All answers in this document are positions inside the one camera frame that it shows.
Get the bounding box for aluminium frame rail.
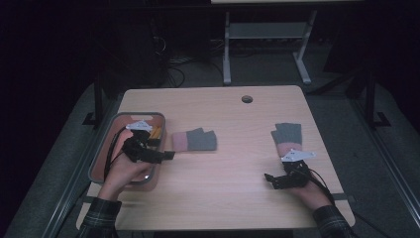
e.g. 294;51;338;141
350;97;420;229
41;95;125;238

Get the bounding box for person's left hand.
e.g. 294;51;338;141
98;152;155;201

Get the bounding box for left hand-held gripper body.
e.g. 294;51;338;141
122;119;166;165

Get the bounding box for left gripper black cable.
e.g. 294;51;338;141
103;126;129;181

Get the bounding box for person's right hand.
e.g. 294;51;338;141
287;178;332;211

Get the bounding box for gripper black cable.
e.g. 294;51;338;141
103;126;129;181
306;168;337;205

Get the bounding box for floor cables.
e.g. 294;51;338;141
163;56;199;89

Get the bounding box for pink plastic tray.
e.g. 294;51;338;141
87;111;167;186

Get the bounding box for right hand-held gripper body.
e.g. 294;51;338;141
276;149;313;190

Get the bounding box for grey and pink glove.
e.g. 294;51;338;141
170;127;218;154
270;122;303;159

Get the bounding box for black stand post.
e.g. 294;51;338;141
363;67;391;129
82;70;104;127

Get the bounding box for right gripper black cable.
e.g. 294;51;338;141
306;168;337;205

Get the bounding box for white metal desk frame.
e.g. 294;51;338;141
222;9;319;86

